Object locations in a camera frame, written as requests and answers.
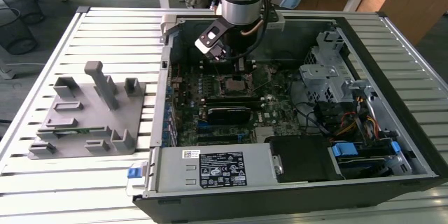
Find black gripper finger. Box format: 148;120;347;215
231;58;253;82

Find metal socket cover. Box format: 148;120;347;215
251;63;277;91

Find silver CPU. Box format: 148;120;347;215
223;78;247;91

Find CPU socket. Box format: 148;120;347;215
216;73;256;98

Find green motherboard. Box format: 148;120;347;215
169;62;303;148

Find black graphics card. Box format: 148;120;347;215
205;105;253;126

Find silver drive cage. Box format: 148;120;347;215
299;31;356;104

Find silver chipset heatsink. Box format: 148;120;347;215
255;126;276;143

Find black expansion slot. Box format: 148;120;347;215
197;134;245;146

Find black plastic air shroud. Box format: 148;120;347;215
264;134;344;184

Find hard disk in blue carrier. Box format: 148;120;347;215
329;141;401;179

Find silver power supply black label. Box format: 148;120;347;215
145;144;283;193

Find grey plastic parts rack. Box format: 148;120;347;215
27;60;148;161

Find green RAM stick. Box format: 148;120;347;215
52;127;107;135

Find wooden cabinet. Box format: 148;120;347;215
357;0;448;46

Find black PC case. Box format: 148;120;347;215
124;11;448;224

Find silver disk bay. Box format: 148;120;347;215
328;137;416;180

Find black mesh waste bin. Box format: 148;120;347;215
0;0;45;25
0;7;37;56

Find grey furniture foot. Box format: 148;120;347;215
0;57;17;80

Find black cable brass plug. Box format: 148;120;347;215
229;0;281;61

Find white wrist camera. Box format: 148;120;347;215
193;18;232;55

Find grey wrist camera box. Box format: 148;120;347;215
264;11;287;29

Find yellow red power wires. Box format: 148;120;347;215
331;97;381;141

